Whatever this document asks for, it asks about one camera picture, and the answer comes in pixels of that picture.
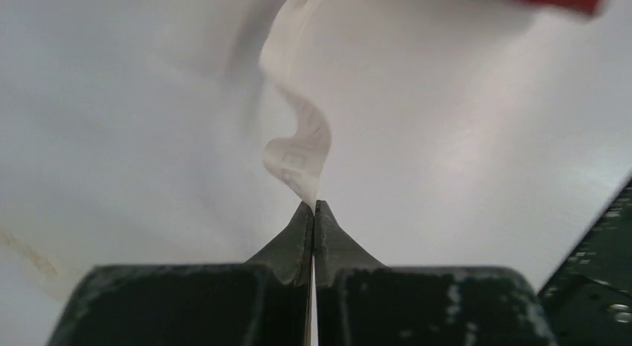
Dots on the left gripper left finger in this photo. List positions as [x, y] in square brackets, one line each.
[283, 316]

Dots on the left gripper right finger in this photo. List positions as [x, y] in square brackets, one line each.
[336, 255]

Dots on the cream ribbon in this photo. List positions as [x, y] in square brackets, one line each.
[298, 160]

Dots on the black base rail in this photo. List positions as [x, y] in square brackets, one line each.
[588, 299]

